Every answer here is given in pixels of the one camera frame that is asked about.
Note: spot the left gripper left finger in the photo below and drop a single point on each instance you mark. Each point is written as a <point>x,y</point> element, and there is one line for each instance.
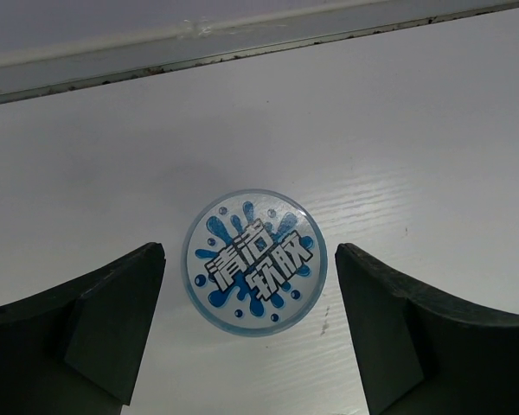
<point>77,348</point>

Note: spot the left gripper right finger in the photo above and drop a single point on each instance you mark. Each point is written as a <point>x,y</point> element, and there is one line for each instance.
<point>420,350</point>

